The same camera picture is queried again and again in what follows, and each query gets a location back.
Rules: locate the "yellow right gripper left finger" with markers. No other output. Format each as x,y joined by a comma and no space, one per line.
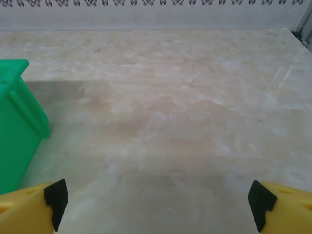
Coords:
22,212

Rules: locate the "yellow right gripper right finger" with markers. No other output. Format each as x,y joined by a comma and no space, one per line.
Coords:
292,214

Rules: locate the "green plastic bin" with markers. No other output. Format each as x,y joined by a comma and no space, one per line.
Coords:
14,146

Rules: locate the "aluminium frame side rail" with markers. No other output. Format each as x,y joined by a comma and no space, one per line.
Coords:
304,41

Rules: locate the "aluminium frame post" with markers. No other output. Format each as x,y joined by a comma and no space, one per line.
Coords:
303,14

